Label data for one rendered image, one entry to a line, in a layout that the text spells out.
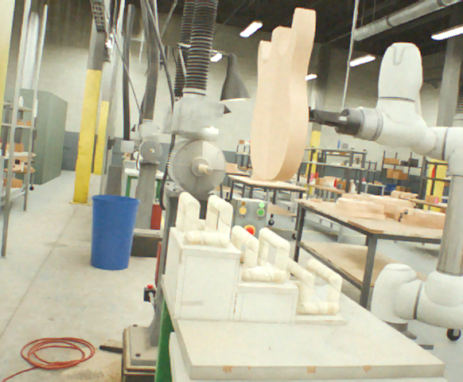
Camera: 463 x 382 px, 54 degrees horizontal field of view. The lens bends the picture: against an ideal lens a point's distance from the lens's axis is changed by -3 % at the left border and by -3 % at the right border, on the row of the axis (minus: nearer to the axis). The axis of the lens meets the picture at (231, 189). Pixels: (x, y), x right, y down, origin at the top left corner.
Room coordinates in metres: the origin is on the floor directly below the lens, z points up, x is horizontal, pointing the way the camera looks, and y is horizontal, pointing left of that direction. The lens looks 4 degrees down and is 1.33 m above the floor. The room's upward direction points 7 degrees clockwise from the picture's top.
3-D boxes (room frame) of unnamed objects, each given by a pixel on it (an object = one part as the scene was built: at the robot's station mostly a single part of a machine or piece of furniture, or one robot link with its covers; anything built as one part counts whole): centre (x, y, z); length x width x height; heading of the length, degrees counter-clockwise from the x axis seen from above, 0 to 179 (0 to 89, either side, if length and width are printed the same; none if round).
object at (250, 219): (2.33, -0.06, 0.99); 0.24 x 0.21 x 0.26; 14
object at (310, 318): (1.28, -0.24, 0.94); 0.27 x 0.15 x 0.01; 14
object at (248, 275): (1.15, -0.11, 1.04); 0.11 x 0.03 x 0.03; 104
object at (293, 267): (1.27, -0.21, 1.04); 0.20 x 0.03 x 0.03; 13
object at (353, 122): (1.28, -0.27, 1.46); 0.09 x 0.08 x 0.07; 103
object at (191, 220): (1.12, 0.09, 1.15); 0.03 x 0.03 x 0.09
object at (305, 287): (1.19, -0.23, 0.99); 0.03 x 0.03 x 0.09
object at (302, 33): (1.11, -0.12, 1.64); 0.07 x 0.04 x 0.10; 13
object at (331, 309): (1.19, -0.27, 0.96); 0.11 x 0.03 x 0.03; 104
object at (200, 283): (1.21, 0.06, 1.02); 0.27 x 0.15 x 0.17; 14
